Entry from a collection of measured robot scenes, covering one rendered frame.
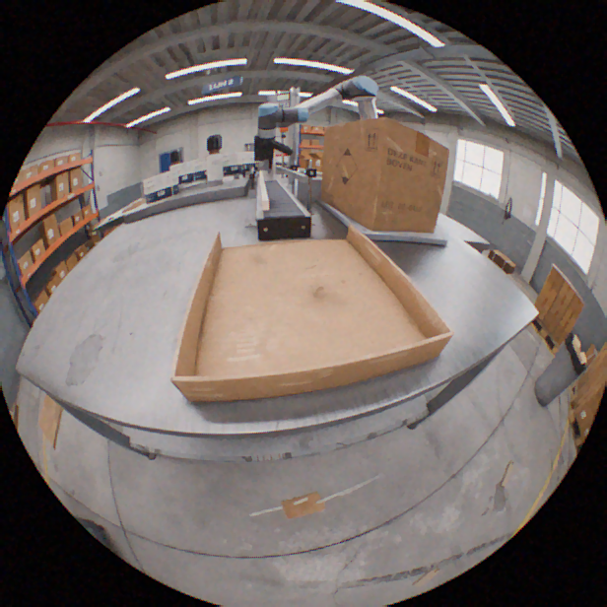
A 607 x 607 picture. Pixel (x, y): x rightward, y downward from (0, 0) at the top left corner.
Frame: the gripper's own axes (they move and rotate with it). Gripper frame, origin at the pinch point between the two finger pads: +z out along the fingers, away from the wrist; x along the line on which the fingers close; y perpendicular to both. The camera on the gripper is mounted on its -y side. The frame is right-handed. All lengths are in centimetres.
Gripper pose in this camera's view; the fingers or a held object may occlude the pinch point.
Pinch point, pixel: (270, 171)
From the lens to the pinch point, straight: 101.0
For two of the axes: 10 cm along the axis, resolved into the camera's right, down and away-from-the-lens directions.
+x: 1.6, 9.3, -3.2
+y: -9.8, 1.0, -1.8
